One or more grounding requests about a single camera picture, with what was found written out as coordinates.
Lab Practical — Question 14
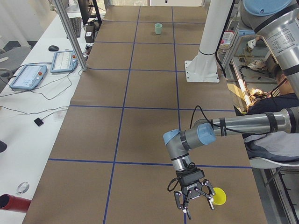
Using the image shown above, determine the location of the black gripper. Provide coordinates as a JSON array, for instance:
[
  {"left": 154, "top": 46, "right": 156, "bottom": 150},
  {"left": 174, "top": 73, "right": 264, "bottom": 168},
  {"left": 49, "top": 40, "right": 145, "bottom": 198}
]
[{"left": 174, "top": 169, "right": 215, "bottom": 219}]

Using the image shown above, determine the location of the yellow cup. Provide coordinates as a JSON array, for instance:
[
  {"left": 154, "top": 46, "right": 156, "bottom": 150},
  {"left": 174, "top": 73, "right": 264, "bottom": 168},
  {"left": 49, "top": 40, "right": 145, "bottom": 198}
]
[{"left": 213, "top": 187, "right": 227, "bottom": 205}]

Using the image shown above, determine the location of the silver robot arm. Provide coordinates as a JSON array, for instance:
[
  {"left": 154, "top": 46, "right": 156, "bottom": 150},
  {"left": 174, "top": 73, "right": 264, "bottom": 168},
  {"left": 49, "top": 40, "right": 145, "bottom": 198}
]
[{"left": 163, "top": 0, "right": 299, "bottom": 213}]

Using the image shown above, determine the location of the pale green cup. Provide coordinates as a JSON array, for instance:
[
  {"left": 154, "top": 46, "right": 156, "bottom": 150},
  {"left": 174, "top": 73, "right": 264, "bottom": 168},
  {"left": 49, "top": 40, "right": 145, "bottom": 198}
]
[{"left": 154, "top": 23, "right": 163, "bottom": 35}]

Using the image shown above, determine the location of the seated person dark jacket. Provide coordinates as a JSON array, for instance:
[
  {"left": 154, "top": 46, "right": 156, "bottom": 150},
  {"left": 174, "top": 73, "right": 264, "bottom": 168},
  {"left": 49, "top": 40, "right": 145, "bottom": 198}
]
[{"left": 243, "top": 65, "right": 299, "bottom": 162}]

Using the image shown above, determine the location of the small black square pad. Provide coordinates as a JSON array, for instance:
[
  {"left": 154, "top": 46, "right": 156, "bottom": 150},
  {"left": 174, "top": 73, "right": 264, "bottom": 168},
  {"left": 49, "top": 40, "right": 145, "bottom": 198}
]
[{"left": 34, "top": 118, "right": 44, "bottom": 126}]

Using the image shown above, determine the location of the far blue teach pendant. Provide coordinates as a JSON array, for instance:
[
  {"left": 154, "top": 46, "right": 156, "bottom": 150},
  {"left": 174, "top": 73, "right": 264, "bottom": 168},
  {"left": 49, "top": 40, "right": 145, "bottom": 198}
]
[{"left": 50, "top": 50, "right": 78, "bottom": 73}]

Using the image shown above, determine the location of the blue teach pendant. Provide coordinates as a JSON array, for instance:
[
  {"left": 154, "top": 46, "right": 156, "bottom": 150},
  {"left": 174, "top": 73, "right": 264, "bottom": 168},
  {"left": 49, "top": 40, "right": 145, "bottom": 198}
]
[
  {"left": 50, "top": 50, "right": 78, "bottom": 73},
  {"left": 10, "top": 64, "right": 48, "bottom": 90}
]

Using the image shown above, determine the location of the red cylinder bottle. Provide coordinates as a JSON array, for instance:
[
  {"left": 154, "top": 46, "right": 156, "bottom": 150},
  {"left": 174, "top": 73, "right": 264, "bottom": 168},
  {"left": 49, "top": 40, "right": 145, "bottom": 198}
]
[{"left": 0, "top": 194, "right": 31, "bottom": 213}]

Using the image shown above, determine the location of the black box with label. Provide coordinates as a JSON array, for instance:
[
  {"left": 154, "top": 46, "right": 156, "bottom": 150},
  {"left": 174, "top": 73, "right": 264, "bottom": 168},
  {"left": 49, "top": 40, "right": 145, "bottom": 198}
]
[{"left": 85, "top": 25, "right": 95, "bottom": 43}]

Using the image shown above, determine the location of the near blue teach pendant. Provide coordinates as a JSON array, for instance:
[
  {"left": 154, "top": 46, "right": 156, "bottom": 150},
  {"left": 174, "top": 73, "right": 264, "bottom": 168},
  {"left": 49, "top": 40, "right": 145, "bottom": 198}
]
[{"left": 10, "top": 64, "right": 48, "bottom": 90}]

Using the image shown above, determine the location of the black computer mouse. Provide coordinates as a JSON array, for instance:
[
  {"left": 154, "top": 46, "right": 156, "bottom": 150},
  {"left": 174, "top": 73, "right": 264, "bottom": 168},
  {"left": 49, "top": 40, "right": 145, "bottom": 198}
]
[{"left": 48, "top": 45, "right": 59, "bottom": 52}]

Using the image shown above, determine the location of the black keyboard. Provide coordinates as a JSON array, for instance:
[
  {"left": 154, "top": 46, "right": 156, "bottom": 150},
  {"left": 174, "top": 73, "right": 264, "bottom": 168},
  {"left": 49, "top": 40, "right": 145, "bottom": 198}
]
[{"left": 69, "top": 17, "right": 82, "bottom": 38}]

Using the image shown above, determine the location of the black computer monitor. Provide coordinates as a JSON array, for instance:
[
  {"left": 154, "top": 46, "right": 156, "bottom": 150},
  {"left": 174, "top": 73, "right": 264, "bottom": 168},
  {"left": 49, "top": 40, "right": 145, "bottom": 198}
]
[{"left": 78, "top": 0, "right": 102, "bottom": 25}]

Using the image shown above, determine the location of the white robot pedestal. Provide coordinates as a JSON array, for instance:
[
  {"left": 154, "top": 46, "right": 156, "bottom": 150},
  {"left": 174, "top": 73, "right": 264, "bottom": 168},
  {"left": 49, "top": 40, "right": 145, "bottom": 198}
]
[{"left": 185, "top": 0, "right": 234, "bottom": 83}]

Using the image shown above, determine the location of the aluminium frame post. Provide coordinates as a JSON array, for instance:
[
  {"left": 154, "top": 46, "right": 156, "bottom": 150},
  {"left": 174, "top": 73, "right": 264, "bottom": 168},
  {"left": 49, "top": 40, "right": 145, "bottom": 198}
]
[{"left": 53, "top": 0, "right": 88, "bottom": 71}]

